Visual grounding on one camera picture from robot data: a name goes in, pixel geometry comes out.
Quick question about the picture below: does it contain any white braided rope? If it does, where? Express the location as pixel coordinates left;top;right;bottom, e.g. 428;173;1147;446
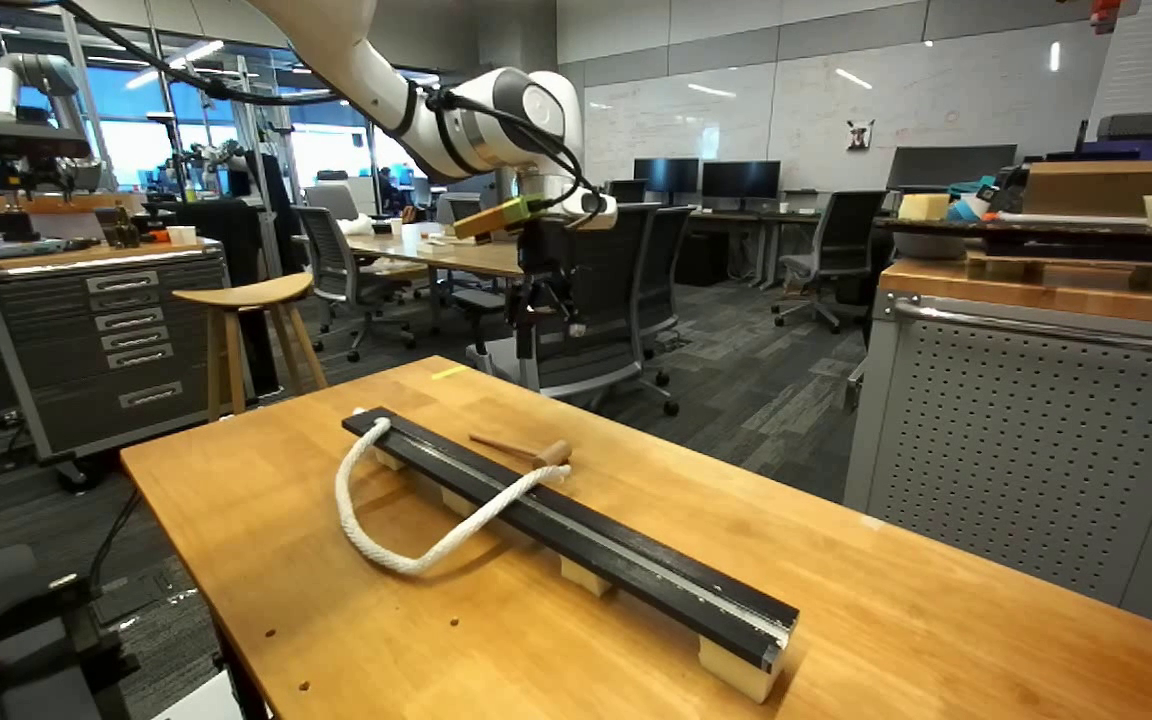
332;412;575;580

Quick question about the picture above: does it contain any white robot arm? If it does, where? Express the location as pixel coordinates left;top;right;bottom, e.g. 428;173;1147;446
254;0;615;227

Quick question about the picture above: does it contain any grey office chair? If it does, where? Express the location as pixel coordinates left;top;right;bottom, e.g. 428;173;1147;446
516;206;656;399

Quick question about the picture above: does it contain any wooden office desk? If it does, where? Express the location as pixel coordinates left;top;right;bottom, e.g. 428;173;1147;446
348;225;522;281

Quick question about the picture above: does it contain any black computer monitor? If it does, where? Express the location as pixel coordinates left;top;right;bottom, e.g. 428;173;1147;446
701;159;780;199

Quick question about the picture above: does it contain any wooden stool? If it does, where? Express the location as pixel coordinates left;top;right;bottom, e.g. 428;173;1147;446
173;266;328;416

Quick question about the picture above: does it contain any wooden support block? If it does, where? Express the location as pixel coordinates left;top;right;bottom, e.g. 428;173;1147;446
701;638;783;703

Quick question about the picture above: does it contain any grey perforated metal cabinet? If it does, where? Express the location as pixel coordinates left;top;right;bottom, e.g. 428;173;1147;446
846;261;1152;617

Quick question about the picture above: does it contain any grey drawer cabinet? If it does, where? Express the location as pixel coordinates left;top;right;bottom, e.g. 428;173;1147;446
0;244;230;459

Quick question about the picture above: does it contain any black grooved rail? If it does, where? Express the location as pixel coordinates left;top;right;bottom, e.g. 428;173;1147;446
332;409;799;667

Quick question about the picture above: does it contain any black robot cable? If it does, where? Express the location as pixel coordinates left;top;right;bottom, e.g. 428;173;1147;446
51;0;612;225

